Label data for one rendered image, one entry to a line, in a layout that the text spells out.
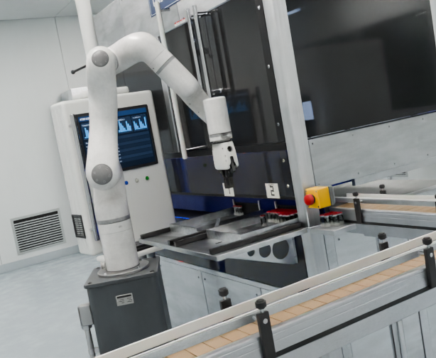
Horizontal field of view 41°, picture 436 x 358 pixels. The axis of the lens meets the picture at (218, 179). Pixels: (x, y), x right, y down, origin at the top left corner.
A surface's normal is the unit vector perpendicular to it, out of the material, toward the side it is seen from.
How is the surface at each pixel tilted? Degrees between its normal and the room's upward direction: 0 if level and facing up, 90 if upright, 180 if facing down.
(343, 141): 90
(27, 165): 90
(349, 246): 90
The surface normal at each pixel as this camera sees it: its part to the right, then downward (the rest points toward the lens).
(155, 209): 0.59, -0.02
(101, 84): 0.10, 0.66
